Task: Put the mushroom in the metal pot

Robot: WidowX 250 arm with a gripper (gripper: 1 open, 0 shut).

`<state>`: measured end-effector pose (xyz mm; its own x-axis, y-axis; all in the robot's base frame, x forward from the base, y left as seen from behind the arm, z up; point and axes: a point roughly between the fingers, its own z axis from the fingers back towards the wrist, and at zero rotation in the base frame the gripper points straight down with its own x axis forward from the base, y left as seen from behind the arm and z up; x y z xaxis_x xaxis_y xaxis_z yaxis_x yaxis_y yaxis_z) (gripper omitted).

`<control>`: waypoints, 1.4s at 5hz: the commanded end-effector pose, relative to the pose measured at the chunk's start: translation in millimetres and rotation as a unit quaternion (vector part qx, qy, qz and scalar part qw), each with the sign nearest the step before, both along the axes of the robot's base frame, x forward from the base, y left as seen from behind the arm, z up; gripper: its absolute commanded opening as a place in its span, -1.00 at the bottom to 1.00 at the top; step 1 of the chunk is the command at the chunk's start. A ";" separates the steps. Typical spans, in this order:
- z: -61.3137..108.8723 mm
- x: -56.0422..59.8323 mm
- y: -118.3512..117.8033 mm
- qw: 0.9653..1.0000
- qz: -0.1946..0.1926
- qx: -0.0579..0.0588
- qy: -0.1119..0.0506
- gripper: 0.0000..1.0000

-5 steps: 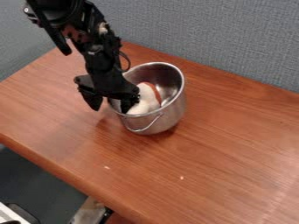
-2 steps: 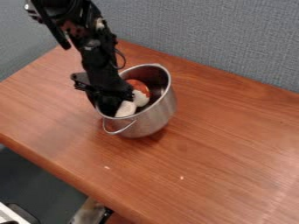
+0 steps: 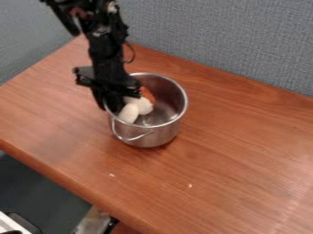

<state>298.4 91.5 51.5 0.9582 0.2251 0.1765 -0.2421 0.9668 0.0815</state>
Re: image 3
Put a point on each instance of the white toy mushroom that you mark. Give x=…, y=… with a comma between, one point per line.
x=136, y=106

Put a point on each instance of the white and black floor object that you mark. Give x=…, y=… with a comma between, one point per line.
x=14, y=224

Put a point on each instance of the stainless steel pot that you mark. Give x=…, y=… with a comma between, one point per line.
x=156, y=128

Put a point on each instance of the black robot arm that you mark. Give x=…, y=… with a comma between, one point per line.
x=95, y=18

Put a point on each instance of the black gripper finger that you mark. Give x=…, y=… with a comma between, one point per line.
x=99, y=97
x=115, y=100

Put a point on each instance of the table leg bracket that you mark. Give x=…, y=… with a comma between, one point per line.
x=96, y=222

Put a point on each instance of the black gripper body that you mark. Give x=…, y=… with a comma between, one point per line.
x=105, y=74

